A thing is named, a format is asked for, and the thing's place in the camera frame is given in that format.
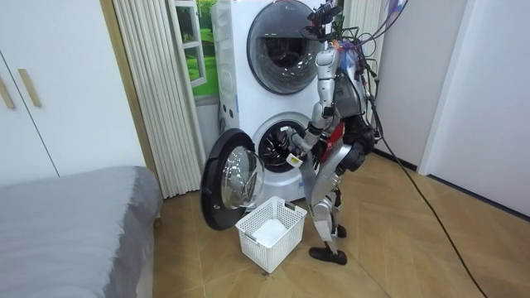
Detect grey garment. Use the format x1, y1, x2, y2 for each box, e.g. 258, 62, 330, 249
298, 154, 321, 206

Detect robot body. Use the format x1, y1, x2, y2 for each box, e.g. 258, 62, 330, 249
305, 0, 378, 163

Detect white plastic laundry basket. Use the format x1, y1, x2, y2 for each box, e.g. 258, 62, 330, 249
234, 195, 309, 275

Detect white cloth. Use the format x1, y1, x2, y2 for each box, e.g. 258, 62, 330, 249
251, 218, 290, 248

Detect black round washer door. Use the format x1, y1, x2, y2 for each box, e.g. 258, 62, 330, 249
200, 127, 267, 232

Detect white wardrobe with wooden handles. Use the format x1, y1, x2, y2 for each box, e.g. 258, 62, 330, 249
0, 0, 147, 188

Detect white pleated curtain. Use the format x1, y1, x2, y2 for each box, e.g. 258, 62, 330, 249
341, 0, 388, 86
112, 0, 208, 200

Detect robot legs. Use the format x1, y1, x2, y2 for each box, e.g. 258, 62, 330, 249
307, 118, 376, 267

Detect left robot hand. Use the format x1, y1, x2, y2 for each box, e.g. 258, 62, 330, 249
285, 151, 306, 170

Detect cable bundle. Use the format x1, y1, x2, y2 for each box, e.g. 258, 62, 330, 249
354, 0, 412, 51

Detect window landscape wall poster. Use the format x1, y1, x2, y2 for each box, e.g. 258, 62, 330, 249
173, 0, 221, 99

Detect white stacked washing machines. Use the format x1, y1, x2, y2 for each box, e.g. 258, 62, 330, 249
210, 0, 345, 204

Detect grey bed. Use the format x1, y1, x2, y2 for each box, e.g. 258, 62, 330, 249
0, 166, 164, 298

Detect black floor cable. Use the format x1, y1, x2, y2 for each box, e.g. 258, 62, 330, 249
366, 93, 491, 298

